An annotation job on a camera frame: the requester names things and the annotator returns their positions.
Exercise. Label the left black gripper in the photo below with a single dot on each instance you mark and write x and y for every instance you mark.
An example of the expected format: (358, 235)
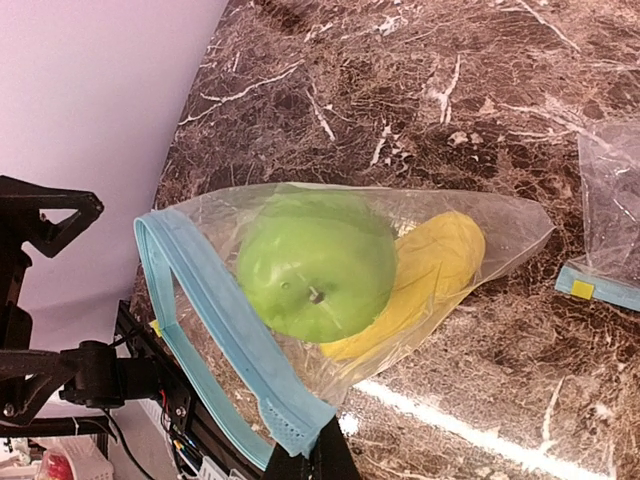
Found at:
(48, 219)

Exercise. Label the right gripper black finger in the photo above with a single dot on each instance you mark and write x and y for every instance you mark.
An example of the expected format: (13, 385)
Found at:
(330, 459)

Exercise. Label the clear zip bag blue zipper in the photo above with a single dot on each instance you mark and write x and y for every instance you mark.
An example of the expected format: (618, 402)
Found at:
(264, 388)

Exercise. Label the green toy fruit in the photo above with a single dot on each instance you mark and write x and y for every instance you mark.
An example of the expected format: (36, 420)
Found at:
(318, 266)

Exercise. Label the yellow toy pear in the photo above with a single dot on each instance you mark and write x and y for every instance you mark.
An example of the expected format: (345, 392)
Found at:
(436, 260)

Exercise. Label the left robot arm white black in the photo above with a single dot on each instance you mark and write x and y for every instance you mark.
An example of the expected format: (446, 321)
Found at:
(91, 375)

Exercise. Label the yellow zipper slider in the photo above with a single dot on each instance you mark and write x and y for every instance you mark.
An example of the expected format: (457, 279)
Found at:
(156, 328)

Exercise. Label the white basket off table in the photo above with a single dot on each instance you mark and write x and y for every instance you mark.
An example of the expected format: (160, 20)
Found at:
(85, 459)

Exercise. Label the red toy berry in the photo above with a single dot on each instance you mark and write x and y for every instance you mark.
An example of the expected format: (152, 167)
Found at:
(55, 466)

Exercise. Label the black front table rail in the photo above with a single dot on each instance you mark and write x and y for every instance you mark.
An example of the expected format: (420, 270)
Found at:
(184, 416)

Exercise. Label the white slotted cable duct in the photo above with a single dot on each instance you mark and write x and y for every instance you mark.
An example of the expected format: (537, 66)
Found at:
(191, 465)

